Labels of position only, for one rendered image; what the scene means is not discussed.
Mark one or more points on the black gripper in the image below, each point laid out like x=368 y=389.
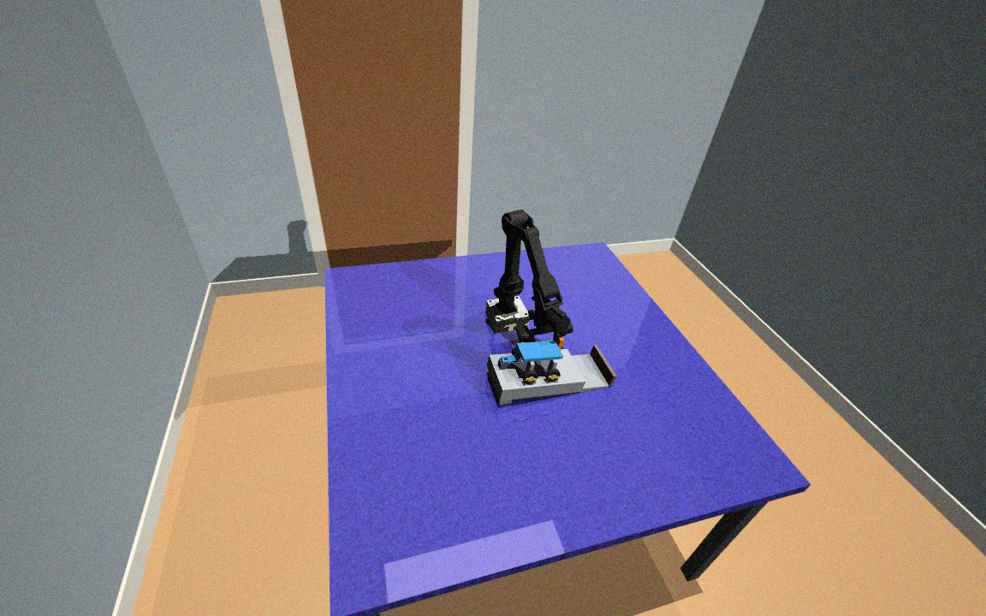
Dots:
x=527 y=335

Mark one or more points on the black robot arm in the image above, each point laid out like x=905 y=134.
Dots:
x=514 y=225

